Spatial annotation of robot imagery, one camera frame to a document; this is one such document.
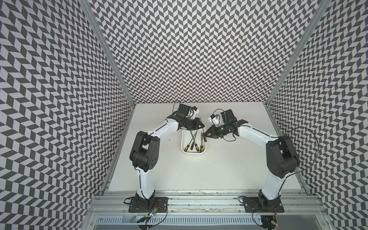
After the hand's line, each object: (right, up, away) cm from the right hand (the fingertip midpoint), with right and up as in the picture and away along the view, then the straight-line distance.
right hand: (205, 136), depth 86 cm
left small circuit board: (-29, -36, -18) cm, 49 cm away
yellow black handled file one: (-1, -8, +7) cm, 11 cm away
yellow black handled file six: (0, -1, -1) cm, 1 cm away
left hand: (-1, +6, +3) cm, 7 cm away
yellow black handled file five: (-7, -6, +9) cm, 13 cm away
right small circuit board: (+30, -39, -17) cm, 52 cm away
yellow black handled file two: (-5, -7, +8) cm, 12 cm away
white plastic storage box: (-8, -5, +10) cm, 13 cm away
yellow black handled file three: (-10, -7, +8) cm, 15 cm away
